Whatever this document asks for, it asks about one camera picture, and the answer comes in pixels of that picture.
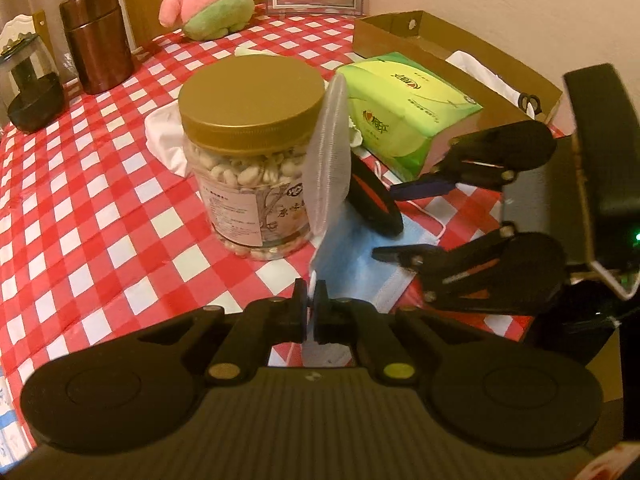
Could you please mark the brown cylindrical canister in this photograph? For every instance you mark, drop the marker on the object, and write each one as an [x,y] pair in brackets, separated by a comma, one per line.
[95,45]

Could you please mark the plastic jar with gold lid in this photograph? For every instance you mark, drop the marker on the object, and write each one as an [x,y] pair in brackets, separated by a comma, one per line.
[250,110]

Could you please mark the red checkered tablecloth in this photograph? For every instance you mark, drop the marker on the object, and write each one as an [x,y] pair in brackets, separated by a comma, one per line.
[100,210]

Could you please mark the small white crumpled cloth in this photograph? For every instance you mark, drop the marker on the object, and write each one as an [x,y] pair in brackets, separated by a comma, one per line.
[355,135]

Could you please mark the green tissue pack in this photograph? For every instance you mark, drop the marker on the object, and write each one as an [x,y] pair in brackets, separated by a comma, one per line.
[400,105]

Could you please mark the white carved chair back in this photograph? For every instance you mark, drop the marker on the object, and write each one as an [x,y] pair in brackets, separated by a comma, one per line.
[20,27]

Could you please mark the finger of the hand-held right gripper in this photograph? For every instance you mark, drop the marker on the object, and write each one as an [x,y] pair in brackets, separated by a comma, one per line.
[400,254]
[425,187]

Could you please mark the black sock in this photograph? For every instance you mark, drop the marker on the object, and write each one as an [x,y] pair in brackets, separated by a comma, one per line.
[375,200]

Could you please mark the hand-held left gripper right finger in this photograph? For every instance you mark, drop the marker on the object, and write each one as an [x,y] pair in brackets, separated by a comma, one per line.
[322,310]

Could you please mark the glass jar with dark contents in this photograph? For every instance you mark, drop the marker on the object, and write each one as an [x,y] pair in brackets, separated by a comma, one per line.
[35,105]

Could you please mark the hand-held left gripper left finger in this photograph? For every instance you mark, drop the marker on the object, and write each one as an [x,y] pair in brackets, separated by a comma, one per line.
[301,310]

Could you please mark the brown cardboard box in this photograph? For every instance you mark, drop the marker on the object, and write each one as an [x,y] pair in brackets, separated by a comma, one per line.
[425,30]

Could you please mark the white cloth with black print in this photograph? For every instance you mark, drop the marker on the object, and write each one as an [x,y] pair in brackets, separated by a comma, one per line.
[480,67]

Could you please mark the blue face mask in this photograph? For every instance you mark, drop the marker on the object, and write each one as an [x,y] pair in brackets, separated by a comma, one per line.
[350,260]

